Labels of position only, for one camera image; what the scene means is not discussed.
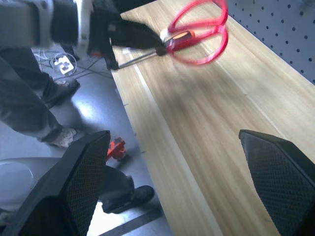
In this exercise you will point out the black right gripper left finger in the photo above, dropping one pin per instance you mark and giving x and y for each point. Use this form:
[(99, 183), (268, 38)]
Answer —
[(73, 186)]

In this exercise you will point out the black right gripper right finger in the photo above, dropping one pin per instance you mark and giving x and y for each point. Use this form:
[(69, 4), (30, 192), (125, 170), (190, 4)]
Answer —
[(283, 182)]

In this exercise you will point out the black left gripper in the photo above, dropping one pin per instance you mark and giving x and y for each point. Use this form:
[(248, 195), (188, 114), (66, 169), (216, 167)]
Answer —
[(102, 27)]

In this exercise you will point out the dark perforated pegboard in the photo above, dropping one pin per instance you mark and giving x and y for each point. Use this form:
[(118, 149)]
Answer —
[(278, 27)]

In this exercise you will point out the person's grey sneaker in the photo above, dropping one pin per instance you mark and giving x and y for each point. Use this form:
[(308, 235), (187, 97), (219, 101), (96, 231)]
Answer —
[(65, 137), (61, 89)]

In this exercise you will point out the dark leg with black foot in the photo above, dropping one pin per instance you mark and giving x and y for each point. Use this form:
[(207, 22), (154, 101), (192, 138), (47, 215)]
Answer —
[(130, 197)]

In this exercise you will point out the small orange floor object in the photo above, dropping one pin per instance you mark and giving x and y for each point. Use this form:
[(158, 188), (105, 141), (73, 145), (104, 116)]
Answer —
[(117, 147)]

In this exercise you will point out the person's grey trousers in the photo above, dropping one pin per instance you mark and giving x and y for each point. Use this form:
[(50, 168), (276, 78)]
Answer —
[(19, 98)]

